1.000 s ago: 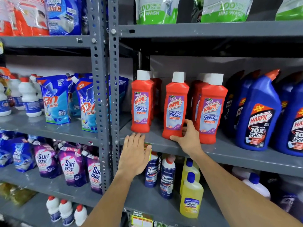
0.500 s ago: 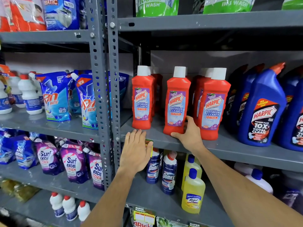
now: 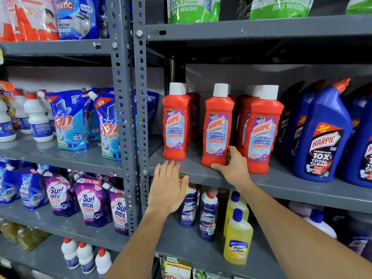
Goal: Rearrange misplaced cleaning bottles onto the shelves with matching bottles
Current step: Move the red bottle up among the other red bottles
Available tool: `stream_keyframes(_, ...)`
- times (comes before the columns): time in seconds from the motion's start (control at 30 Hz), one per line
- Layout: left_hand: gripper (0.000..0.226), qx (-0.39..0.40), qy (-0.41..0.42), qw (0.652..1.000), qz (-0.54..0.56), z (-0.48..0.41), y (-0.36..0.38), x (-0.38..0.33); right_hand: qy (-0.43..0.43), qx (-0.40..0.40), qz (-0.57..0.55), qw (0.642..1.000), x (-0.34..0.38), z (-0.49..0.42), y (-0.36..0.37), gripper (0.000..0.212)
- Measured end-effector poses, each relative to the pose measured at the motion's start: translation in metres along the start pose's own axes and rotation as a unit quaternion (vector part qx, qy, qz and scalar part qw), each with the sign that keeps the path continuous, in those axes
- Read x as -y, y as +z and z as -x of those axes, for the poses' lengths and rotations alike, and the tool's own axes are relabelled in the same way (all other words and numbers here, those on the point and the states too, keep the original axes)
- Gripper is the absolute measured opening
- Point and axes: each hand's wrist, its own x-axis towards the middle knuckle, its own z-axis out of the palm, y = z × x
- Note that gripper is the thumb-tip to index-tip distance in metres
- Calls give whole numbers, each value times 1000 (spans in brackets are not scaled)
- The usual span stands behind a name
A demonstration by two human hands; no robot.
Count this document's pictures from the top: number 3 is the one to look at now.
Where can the person's left hand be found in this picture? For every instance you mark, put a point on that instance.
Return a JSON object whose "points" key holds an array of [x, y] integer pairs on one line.
{"points": [[166, 190]]}

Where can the person's right hand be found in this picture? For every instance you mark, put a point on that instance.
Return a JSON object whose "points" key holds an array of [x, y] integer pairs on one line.
{"points": [[237, 171]]}

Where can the person's right thumb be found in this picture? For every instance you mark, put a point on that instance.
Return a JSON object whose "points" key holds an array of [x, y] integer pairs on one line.
{"points": [[219, 167]]}

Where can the person's left thumb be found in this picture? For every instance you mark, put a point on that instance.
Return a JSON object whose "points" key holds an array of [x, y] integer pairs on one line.
{"points": [[184, 190]]}

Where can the person's left little finger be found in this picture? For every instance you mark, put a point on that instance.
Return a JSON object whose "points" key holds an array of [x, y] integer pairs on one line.
{"points": [[156, 174]]}

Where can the person's left middle finger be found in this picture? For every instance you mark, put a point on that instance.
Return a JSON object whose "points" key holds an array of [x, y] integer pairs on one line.
{"points": [[170, 170]]}

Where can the red cleaner bottle white cap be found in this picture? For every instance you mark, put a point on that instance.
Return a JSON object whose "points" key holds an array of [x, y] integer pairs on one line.
{"points": [[217, 127]]}

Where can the person's left forearm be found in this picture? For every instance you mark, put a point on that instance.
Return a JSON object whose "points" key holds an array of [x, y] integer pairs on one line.
{"points": [[139, 246]]}

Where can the person's right forearm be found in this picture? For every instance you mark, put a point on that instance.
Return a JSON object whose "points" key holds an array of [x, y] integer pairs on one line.
{"points": [[290, 235]]}

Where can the yellow green shelf label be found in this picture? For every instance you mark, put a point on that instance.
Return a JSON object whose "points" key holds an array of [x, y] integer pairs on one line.
{"points": [[184, 176]]}

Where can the dark blue cleaner bottle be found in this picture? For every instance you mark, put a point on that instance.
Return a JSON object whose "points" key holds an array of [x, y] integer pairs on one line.
{"points": [[208, 217], [189, 209]]}

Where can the yellow cleaner bottle blue cap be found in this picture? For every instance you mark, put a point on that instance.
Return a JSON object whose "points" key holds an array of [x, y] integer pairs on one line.
{"points": [[232, 207], [237, 241]]}

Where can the purple detergent refill pouch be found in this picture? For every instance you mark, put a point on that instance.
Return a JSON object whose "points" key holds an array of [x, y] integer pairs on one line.
{"points": [[59, 197], [119, 212], [91, 203]]}

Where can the rows of red cleaner bottles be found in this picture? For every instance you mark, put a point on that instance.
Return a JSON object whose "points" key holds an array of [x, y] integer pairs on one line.
{"points": [[263, 136]]}

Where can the blue spouted detergent pouch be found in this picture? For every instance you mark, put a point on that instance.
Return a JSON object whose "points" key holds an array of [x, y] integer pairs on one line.
{"points": [[108, 133], [69, 124], [151, 107], [90, 122]]}

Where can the yellow shelf price tag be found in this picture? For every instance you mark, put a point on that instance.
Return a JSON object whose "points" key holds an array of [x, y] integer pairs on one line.
{"points": [[177, 268]]}

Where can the blue angled-neck cleaner bottle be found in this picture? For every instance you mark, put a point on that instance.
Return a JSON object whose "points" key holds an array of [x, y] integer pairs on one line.
{"points": [[361, 159], [286, 122], [322, 136], [300, 113], [360, 104]]}

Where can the white bottle blue cap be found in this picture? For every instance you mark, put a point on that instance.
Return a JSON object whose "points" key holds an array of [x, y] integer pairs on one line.
{"points": [[321, 223], [302, 208]]}

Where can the grey metal shelving rack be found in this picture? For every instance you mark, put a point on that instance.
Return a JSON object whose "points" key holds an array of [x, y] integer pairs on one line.
{"points": [[122, 84], [261, 27]]}

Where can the small white bottle red cap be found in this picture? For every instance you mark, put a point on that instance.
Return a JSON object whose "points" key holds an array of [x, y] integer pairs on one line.
{"points": [[70, 254], [103, 262], [86, 258]]}

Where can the blue and white refill pouch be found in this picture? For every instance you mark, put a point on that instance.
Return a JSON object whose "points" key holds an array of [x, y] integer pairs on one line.
{"points": [[8, 185], [32, 190]]}

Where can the yellowish clear packets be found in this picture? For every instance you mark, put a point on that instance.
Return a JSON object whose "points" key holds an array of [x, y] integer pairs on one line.
{"points": [[23, 235]]}

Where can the purple bottle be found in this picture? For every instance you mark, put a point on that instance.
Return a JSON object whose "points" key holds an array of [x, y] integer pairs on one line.
{"points": [[356, 235]]}

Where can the green and white detergent pouch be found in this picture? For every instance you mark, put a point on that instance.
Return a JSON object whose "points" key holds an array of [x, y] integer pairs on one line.
{"points": [[360, 4], [193, 8], [280, 7]]}

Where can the blue detergent packet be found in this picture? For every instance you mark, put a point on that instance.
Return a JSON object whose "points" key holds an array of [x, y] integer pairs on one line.
{"points": [[77, 17]]}

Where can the orange and white detergent packet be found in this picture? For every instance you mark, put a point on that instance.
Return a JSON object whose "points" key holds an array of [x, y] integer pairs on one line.
{"points": [[27, 20]]}

